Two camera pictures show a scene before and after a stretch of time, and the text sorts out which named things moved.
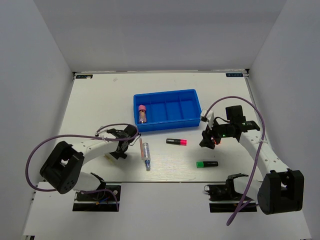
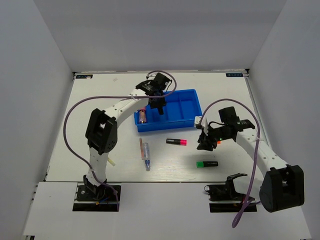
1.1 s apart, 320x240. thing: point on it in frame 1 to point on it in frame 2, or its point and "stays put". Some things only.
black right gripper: x=211 y=133 stays put
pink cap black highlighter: x=179 y=142 stays put
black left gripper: x=116 y=155 to x=161 y=103
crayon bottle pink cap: x=142 y=117 stays put
